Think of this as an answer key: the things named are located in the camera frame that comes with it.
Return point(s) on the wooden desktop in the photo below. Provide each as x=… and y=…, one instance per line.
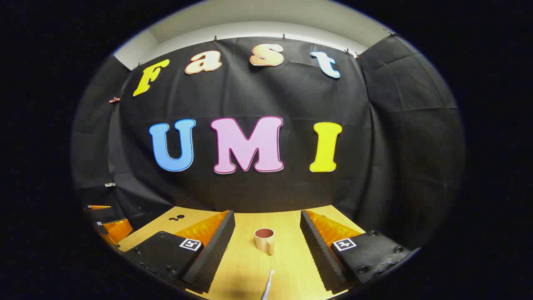
x=250, y=266

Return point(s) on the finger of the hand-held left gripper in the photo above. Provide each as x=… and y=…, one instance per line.
x=102, y=213
x=118, y=230

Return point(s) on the row of small backdrop clips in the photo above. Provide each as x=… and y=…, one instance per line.
x=215, y=39

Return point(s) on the black backdrop cloth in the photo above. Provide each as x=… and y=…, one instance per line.
x=291, y=196

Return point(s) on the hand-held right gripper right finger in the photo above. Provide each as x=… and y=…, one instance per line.
x=318, y=254

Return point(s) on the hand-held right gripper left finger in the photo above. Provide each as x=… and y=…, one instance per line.
x=216, y=254

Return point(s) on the white toothbrush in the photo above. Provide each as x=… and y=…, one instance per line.
x=268, y=282

